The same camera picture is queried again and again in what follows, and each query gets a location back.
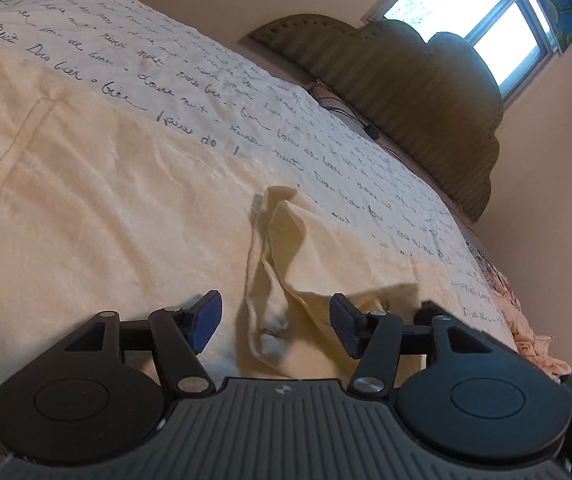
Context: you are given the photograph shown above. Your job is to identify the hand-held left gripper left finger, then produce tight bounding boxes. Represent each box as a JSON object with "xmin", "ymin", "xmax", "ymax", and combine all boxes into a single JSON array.
[{"xmin": 63, "ymin": 290, "xmax": 223, "ymax": 399}]

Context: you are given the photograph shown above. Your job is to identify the window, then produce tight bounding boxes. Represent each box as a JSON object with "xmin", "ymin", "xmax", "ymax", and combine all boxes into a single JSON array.
[{"xmin": 363, "ymin": 0, "xmax": 572, "ymax": 102}]

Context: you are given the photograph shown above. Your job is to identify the cream pants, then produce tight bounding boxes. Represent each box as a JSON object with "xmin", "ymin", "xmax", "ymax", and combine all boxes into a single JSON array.
[{"xmin": 0, "ymin": 37, "xmax": 423, "ymax": 433}]

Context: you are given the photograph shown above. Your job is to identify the green upholstered headboard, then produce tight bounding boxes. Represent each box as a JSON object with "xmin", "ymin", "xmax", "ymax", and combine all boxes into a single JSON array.
[{"xmin": 247, "ymin": 14, "xmax": 505, "ymax": 224}]

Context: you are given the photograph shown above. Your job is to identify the white script print blanket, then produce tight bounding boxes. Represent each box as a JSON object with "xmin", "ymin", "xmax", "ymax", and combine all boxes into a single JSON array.
[{"xmin": 0, "ymin": 0, "xmax": 517, "ymax": 356}]

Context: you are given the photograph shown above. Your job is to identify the pink floral quilt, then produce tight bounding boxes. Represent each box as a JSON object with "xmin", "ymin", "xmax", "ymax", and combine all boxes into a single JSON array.
[{"xmin": 485, "ymin": 254, "xmax": 572, "ymax": 377}]

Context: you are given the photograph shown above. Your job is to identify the black cable with adapter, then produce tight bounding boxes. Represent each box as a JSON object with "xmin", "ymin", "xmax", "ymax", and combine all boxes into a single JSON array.
[{"xmin": 310, "ymin": 79, "xmax": 367, "ymax": 127}]

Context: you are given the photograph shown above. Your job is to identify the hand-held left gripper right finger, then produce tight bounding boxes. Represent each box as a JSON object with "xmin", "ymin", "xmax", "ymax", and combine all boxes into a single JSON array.
[{"xmin": 330, "ymin": 293, "xmax": 493, "ymax": 402}]

